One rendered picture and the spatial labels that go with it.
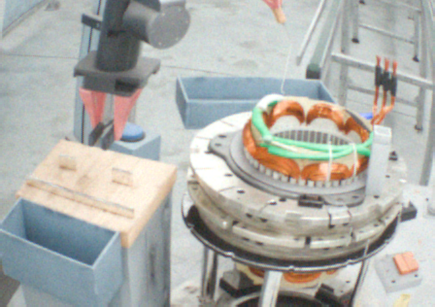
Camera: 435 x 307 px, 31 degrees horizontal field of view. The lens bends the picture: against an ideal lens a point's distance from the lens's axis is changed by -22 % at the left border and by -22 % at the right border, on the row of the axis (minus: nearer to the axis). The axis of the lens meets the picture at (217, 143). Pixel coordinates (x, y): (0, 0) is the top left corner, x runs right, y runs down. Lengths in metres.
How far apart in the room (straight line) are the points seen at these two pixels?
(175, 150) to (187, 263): 2.19
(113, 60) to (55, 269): 0.27
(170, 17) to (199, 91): 0.58
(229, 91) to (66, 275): 0.64
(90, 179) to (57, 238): 0.12
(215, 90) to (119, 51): 0.53
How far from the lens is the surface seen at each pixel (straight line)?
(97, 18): 1.52
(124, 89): 1.07
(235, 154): 1.21
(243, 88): 1.57
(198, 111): 1.45
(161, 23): 0.98
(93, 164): 1.24
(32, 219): 1.16
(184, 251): 1.60
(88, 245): 1.12
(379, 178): 1.15
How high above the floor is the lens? 1.63
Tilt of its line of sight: 25 degrees down
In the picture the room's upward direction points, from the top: 5 degrees clockwise
